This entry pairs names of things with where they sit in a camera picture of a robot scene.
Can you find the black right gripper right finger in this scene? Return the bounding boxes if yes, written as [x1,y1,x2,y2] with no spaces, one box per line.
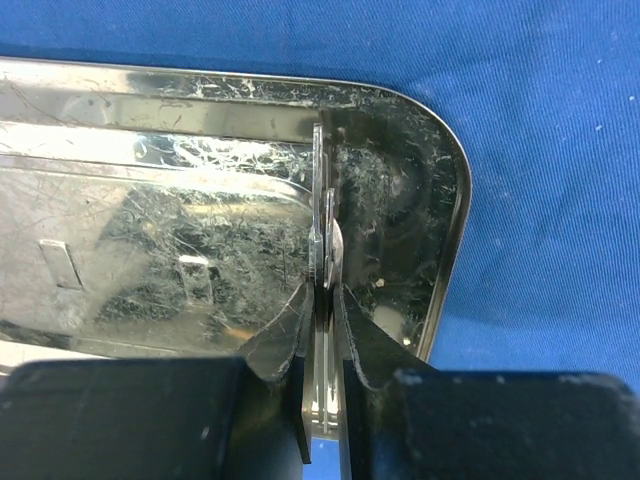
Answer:
[333,286,639,479]

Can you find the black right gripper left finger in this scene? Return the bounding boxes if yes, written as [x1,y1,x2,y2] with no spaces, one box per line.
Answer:
[1,282,313,479]

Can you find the blue surgical drape cloth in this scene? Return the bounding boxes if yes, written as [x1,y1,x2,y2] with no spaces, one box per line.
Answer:
[0,0,640,480]

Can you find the steel tweezers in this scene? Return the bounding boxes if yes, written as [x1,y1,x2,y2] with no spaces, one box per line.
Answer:
[309,123,331,437]

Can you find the stainless steel instrument tray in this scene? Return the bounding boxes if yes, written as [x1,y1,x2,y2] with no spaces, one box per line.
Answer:
[1,58,471,359]

